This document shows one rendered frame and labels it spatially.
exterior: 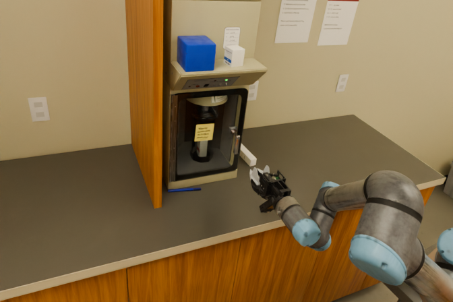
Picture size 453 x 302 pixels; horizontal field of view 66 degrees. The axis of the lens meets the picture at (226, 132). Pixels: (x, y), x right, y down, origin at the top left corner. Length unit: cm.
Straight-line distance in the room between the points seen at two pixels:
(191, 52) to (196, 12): 15
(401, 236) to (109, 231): 96
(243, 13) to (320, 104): 114
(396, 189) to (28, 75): 141
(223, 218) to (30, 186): 79
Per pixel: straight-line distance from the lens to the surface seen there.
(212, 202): 148
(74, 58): 165
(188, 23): 122
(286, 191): 116
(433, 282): 101
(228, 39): 129
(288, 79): 205
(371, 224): 82
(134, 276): 141
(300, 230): 108
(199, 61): 115
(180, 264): 144
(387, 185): 85
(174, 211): 143
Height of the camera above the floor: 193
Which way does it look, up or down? 30 degrees down
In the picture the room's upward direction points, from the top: 7 degrees clockwise
